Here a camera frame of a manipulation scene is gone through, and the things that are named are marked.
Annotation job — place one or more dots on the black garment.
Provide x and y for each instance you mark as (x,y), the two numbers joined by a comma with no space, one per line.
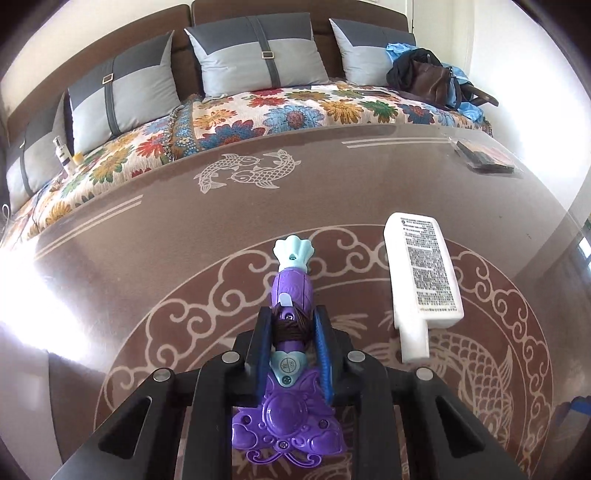
(406,69)

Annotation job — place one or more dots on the brown leather handbag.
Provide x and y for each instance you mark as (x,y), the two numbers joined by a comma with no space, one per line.
(429,81)

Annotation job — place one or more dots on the white pump bottle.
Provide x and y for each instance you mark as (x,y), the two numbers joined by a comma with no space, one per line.
(62,154)

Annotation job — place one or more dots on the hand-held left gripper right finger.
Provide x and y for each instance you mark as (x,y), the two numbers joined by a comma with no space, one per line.
(323,350)

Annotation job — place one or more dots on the brown patterned glass desktop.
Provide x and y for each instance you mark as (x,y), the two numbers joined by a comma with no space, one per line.
(369,184)

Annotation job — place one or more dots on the dark wooden armrest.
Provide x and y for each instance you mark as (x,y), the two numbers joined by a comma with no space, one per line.
(485,96)

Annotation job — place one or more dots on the small yellow jar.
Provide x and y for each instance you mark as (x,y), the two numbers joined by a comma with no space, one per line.
(77,159)

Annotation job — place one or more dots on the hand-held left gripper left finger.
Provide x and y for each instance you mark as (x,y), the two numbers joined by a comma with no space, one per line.
(265,341)

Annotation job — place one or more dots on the brown bag with clothes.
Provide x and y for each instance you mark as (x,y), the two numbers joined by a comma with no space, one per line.
(397,50)

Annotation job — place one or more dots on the purple teal toy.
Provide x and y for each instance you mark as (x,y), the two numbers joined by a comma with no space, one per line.
(291,286)

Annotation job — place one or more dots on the brown sofa backrest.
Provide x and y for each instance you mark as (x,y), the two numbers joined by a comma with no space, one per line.
(212,9)

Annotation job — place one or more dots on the white labelled bottle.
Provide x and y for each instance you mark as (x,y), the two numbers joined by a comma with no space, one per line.
(401,277)

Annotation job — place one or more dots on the floral sofa blanket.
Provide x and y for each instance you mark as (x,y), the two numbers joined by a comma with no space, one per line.
(295,110)

